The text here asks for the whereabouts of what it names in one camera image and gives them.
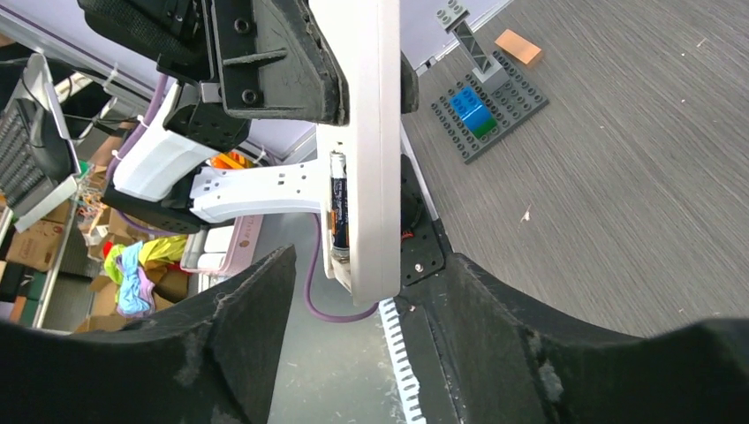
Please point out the green brick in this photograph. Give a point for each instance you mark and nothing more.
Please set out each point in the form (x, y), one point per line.
(485, 128)

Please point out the grey brick truss piece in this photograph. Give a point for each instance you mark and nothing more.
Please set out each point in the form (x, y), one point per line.
(486, 69)

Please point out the grey building baseplate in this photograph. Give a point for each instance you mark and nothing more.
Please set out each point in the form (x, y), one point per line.
(511, 105)

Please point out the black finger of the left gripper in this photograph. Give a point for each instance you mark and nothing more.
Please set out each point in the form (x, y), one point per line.
(274, 62)
(409, 87)

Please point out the small wooden block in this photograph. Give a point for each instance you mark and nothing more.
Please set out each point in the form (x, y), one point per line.
(519, 47)

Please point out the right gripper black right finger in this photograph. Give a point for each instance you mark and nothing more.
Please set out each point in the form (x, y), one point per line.
(484, 352)

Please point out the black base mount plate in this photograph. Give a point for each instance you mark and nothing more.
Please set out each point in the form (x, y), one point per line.
(423, 248)

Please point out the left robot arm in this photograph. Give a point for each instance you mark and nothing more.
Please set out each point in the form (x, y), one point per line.
(162, 175)

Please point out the blue brick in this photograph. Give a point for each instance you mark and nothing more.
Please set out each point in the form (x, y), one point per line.
(470, 108)

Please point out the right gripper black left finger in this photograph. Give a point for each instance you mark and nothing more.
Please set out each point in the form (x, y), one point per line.
(211, 358)

